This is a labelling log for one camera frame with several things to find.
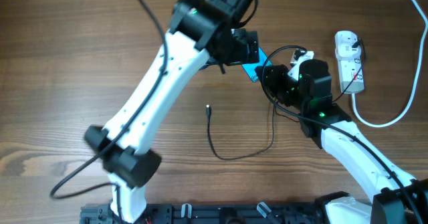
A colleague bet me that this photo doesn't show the black camera cable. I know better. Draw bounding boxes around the black camera cable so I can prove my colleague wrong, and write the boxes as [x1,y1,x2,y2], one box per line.
[49,0,205,224]
[259,45,417,224]

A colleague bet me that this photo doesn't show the white power strip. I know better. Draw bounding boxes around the white power strip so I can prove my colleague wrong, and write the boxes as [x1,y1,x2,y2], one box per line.
[334,31,364,94]

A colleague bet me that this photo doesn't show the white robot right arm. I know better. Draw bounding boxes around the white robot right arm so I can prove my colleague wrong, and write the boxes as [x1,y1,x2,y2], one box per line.
[255,60,427,223]

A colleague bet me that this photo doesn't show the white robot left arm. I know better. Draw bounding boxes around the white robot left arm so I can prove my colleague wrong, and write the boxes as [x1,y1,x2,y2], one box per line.
[84,0,259,223]

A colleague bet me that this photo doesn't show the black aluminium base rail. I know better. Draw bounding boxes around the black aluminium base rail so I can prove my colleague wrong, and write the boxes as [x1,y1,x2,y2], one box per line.
[79,202,322,224]

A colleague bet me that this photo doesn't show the white power strip cord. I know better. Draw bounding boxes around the white power strip cord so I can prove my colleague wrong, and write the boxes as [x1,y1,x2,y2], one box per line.
[351,0,428,128]

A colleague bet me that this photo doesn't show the black left camera cable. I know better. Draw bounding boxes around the black left camera cable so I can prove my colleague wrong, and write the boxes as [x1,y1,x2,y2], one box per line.
[49,0,205,224]

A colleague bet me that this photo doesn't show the black charger cable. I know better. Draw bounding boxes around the black charger cable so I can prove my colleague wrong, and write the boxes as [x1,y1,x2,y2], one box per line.
[205,38,367,161]

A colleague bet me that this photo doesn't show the black right camera cable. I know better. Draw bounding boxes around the black right camera cable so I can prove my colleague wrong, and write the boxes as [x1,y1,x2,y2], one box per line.
[259,45,417,224]

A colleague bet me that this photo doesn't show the smartphone with teal screen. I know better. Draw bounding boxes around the smartphone with teal screen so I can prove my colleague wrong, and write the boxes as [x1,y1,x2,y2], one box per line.
[241,47,274,84]

